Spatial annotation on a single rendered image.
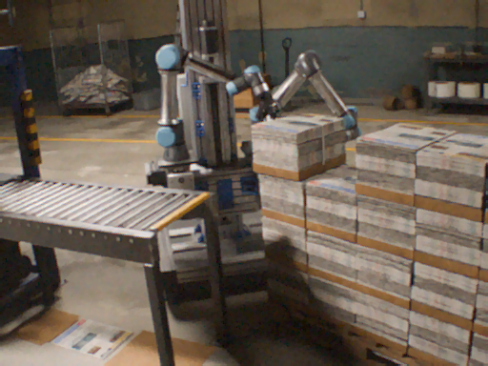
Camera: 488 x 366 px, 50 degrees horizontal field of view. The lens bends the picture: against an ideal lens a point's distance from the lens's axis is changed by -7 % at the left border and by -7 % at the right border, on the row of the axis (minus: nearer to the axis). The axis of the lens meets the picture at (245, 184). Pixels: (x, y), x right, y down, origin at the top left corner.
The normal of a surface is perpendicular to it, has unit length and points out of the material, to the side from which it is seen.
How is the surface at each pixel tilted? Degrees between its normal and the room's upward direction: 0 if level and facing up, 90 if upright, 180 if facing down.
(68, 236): 90
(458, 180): 90
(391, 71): 90
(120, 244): 90
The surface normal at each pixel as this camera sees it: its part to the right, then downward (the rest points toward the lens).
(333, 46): -0.41, 0.30
